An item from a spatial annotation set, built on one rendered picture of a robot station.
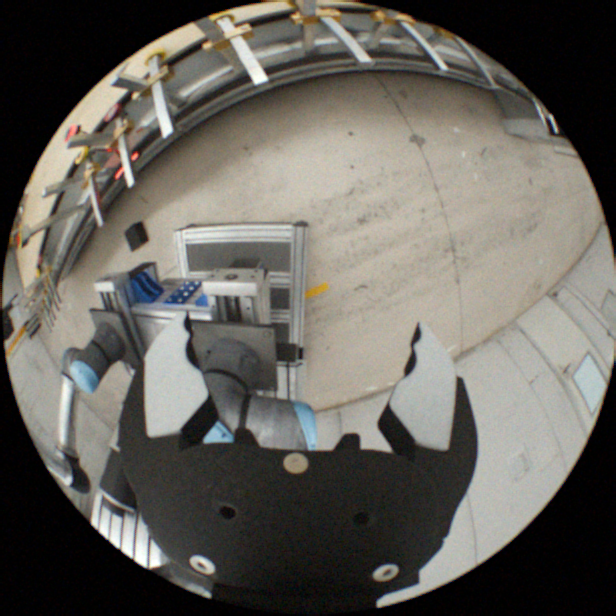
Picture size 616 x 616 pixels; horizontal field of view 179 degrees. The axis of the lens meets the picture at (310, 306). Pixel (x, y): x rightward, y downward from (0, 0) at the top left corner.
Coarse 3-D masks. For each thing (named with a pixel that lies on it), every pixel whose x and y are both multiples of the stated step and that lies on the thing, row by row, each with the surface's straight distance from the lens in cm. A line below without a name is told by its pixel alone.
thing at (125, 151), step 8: (120, 112) 103; (120, 120) 99; (120, 136) 94; (120, 144) 92; (128, 144) 91; (120, 152) 91; (128, 152) 88; (128, 160) 86; (128, 168) 84; (128, 176) 83; (136, 176) 84; (128, 184) 83
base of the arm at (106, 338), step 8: (104, 328) 80; (112, 328) 80; (96, 336) 81; (104, 336) 79; (112, 336) 80; (120, 336) 80; (96, 344) 78; (104, 344) 78; (112, 344) 79; (120, 344) 80; (104, 352) 78; (112, 352) 79; (120, 352) 81; (112, 360) 80
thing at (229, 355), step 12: (216, 348) 52; (228, 348) 51; (240, 348) 51; (204, 360) 54; (216, 360) 50; (228, 360) 49; (240, 360) 50; (252, 360) 52; (204, 372) 50; (216, 372) 48; (228, 372) 48; (240, 372) 49; (252, 372) 52; (252, 384) 53
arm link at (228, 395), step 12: (216, 384) 45; (228, 384) 46; (240, 384) 48; (216, 396) 44; (228, 396) 44; (240, 396) 44; (228, 408) 42; (240, 408) 42; (228, 420) 42; (240, 420) 42; (216, 432) 41; (228, 432) 42
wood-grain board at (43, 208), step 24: (336, 0) 105; (192, 24) 111; (240, 24) 94; (144, 48) 123; (168, 48) 102; (144, 72) 100; (96, 96) 132; (120, 96) 104; (72, 120) 154; (96, 120) 114; (48, 168) 174; (24, 216) 265; (48, 216) 158; (24, 264) 289
